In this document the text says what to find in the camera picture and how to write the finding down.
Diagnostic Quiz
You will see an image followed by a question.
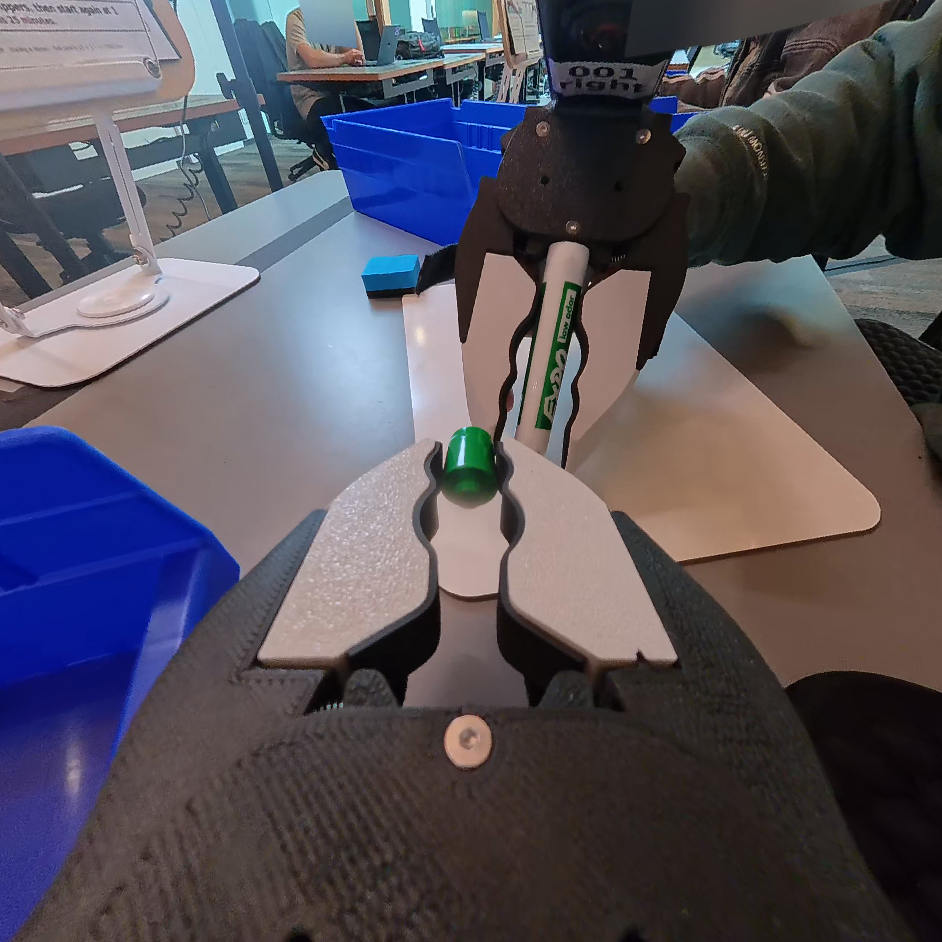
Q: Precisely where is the black office chair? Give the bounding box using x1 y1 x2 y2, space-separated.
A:
233 18 337 175

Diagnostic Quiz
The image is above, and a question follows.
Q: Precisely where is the green marker cap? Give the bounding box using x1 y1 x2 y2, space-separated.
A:
441 426 503 503

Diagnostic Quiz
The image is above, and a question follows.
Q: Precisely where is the wooden office table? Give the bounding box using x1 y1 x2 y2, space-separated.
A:
277 48 509 107

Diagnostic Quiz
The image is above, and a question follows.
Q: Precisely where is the blue plastic bin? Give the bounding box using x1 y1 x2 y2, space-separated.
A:
0 426 242 942
645 95 702 136
321 98 516 250

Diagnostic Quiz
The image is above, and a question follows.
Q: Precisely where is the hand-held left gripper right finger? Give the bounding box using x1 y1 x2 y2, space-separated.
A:
495 439 680 699

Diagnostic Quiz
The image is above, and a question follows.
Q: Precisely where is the blue whiteboard eraser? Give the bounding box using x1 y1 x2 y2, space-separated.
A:
360 254 425 301

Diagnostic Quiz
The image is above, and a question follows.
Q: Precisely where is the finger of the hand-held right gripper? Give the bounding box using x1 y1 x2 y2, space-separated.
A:
460 251 553 444
551 262 656 471

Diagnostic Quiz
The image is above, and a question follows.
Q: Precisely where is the white whiteboard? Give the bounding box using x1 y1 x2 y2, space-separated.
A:
401 279 884 602

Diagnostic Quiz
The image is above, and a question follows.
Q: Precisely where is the green dry-erase marker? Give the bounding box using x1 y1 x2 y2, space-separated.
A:
510 242 591 437

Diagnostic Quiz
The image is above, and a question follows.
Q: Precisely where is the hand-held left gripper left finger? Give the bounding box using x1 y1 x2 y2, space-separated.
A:
258 439 445 699

